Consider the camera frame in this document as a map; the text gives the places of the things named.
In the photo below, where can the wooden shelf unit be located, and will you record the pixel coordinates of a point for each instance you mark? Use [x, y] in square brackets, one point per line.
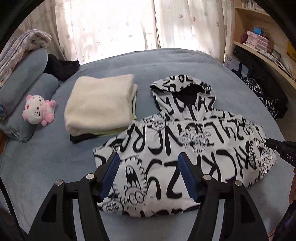
[247, 15]

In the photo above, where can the cream folded fleece garment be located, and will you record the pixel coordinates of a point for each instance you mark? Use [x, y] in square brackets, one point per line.
[98, 104]

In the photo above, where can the black garment by window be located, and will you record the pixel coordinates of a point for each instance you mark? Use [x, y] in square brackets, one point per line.
[61, 69]

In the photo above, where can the blue rolled pillow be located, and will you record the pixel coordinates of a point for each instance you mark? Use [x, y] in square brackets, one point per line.
[21, 79]
[17, 126]

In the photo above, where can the black white graffiti hooded jacket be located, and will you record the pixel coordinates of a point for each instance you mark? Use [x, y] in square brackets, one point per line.
[225, 145]

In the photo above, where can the floral folded blanket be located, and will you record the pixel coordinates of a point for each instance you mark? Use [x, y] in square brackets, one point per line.
[19, 47]

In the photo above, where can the light green folded garment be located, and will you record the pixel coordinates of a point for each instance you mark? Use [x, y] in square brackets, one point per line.
[131, 114]

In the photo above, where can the yellow paper on shelf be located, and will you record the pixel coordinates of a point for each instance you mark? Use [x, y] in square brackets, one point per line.
[290, 49]

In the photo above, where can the floral white curtain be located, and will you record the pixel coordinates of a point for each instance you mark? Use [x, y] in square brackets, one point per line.
[91, 30]

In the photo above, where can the black folded garment under fleece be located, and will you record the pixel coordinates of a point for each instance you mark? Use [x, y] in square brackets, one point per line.
[83, 137]

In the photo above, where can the lower blue rolled pillow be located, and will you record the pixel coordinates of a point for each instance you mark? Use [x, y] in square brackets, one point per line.
[17, 126]

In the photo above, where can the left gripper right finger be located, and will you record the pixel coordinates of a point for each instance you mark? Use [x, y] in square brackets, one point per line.
[241, 219]

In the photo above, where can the black white patterned hanging clothes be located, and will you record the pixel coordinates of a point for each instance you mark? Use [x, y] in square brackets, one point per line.
[270, 94]

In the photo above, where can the upper blue rolled pillow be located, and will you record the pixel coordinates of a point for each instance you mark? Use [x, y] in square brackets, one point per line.
[21, 79]

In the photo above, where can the pink white plush cat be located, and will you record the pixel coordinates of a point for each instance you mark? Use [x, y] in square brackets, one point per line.
[38, 110]

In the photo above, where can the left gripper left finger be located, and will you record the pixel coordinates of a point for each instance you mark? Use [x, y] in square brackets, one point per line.
[55, 218]

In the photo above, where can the white labelled box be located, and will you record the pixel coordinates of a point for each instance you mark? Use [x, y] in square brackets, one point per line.
[235, 66]

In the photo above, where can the blue box on shelf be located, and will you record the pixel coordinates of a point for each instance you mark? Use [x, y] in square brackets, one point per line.
[258, 31]

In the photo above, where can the person right hand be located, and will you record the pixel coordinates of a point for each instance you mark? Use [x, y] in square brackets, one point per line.
[292, 195]

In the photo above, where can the pink boxes on shelf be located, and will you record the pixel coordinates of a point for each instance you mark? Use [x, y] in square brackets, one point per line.
[257, 42]

